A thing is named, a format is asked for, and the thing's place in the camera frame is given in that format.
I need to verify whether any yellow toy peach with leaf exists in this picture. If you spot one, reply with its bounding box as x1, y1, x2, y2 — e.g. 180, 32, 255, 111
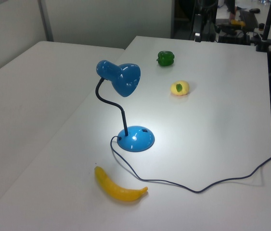
169, 80, 190, 97

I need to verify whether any black pole with clamp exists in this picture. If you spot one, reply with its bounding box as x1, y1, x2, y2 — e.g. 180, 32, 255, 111
255, 0, 271, 52

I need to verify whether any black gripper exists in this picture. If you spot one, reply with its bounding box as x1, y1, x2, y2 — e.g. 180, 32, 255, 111
192, 13, 203, 43

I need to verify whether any black keyboard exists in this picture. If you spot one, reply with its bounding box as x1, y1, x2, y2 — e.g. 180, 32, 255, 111
239, 9, 259, 27

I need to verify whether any black equipment block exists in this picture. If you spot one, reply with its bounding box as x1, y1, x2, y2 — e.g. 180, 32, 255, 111
216, 23, 252, 45

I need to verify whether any grey partition post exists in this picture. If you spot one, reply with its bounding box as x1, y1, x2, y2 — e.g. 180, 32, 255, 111
38, 0, 54, 42

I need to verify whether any blue desk lamp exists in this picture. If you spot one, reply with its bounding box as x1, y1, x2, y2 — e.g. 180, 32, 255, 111
95, 59, 155, 153

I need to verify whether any yellow object on desk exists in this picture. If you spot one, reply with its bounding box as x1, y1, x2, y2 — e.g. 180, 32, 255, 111
230, 19, 246, 27

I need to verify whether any green toy bell pepper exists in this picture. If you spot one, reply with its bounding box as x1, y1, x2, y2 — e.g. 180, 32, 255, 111
156, 51, 175, 67

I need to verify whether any dark lamp power cable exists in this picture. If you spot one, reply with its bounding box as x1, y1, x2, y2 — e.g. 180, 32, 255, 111
110, 136, 271, 193

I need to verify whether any yellow toy banana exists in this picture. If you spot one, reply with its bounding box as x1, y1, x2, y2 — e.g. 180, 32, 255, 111
94, 166, 149, 202

